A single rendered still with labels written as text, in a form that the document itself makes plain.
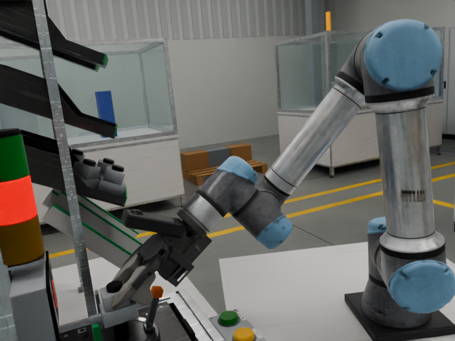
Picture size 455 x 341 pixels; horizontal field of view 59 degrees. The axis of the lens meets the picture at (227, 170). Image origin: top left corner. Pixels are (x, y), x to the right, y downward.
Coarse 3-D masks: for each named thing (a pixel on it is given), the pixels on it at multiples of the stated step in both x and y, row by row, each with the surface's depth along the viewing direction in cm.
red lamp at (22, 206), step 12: (24, 180) 47; (0, 192) 45; (12, 192) 46; (24, 192) 47; (0, 204) 45; (12, 204) 46; (24, 204) 47; (0, 216) 46; (12, 216) 46; (24, 216) 47
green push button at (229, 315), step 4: (224, 312) 85; (228, 312) 85; (232, 312) 85; (220, 316) 84; (224, 316) 84; (228, 316) 84; (232, 316) 84; (236, 316) 84; (220, 320) 83; (224, 320) 83; (228, 320) 82; (232, 320) 83; (236, 320) 83; (224, 324) 83; (228, 324) 82; (232, 324) 83
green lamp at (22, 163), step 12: (0, 144) 44; (12, 144) 45; (0, 156) 44; (12, 156) 45; (24, 156) 47; (0, 168) 45; (12, 168) 45; (24, 168) 47; (0, 180) 45; (12, 180) 45
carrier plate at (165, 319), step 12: (144, 312) 88; (156, 312) 88; (168, 312) 88; (156, 324) 84; (168, 324) 83; (180, 324) 83; (60, 336) 82; (72, 336) 82; (84, 336) 82; (168, 336) 79; (180, 336) 79
